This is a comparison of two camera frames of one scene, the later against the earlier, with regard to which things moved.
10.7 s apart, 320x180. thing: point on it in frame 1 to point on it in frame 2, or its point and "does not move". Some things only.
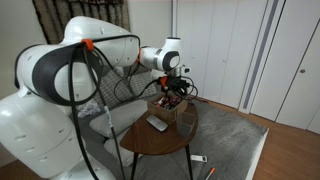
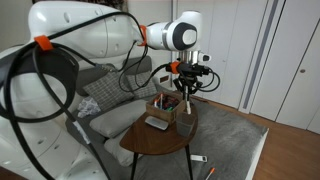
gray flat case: (156, 123) does not move
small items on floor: (199, 158) does not move
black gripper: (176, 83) to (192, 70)
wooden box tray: (165, 105) does not move
